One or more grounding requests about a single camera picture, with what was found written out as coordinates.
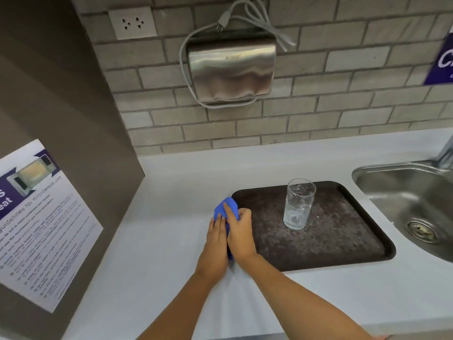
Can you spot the purple wall sign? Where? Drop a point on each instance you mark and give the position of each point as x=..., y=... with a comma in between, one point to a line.
x=439, y=60

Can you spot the sink drain strainer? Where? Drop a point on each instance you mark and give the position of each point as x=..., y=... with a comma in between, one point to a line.
x=422, y=231

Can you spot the person's right forearm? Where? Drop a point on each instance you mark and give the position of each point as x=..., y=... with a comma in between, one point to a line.
x=304, y=300

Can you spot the white wall socket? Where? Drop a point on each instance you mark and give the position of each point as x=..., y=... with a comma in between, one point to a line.
x=132, y=22

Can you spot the stainless steel sink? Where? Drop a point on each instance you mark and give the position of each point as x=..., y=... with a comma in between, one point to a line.
x=407, y=205

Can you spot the blue cloth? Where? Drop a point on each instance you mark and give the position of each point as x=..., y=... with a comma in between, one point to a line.
x=226, y=215

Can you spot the person's left hand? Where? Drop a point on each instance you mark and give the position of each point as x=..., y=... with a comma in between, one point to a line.
x=216, y=250

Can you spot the stainless steel hand dryer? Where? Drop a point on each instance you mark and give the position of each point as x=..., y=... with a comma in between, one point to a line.
x=230, y=69

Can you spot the chrome faucet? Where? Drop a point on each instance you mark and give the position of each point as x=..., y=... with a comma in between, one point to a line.
x=445, y=154

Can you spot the clear drinking glass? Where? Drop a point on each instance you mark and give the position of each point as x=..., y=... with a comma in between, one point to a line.
x=299, y=204

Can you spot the dark brown tray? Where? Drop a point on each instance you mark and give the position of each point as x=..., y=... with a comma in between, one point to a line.
x=318, y=230

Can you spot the person's right hand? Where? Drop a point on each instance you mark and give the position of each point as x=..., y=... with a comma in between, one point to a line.
x=241, y=240

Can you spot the person's left fingers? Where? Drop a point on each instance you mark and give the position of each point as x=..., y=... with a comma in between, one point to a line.
x=216, y=228

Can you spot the person's left forearm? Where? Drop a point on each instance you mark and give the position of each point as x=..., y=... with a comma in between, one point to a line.
x=177, y=308

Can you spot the white and purple guidelines poster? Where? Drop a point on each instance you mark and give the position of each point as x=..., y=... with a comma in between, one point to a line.
x=39, y=226

